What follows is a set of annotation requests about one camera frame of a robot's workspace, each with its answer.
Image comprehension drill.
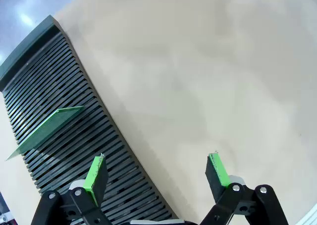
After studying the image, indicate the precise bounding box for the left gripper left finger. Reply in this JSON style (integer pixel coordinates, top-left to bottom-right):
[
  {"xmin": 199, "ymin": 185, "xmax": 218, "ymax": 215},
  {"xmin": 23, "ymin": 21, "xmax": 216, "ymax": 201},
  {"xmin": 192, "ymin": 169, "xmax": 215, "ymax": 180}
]
[{"xmin": 31, "ymin": 153, "xmax": 112, "ymax": 225}]

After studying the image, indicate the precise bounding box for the green PCB board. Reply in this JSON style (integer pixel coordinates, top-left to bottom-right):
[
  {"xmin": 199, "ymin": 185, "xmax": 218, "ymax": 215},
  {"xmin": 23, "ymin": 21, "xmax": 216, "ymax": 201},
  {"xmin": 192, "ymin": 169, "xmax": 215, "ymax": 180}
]
[{"xmin": 5, "ymin": 106, "xmax": 85, "ymax": 161}]

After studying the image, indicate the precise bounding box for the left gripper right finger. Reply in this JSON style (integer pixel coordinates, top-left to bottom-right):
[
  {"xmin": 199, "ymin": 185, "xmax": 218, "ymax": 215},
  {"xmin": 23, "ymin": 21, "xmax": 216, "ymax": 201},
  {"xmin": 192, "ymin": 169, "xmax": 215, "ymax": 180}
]
[{"xmin": 198, "ymin": 150, "xmax": 289, "ymax": 225}]

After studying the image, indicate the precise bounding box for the black slotted PCB rack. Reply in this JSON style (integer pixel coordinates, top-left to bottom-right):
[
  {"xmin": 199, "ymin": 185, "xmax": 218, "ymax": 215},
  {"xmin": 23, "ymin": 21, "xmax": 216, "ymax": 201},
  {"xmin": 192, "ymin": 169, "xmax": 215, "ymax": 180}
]
[{"xmin": 0, "ymin": 14, "xmax": 179, "ymax": 223}]

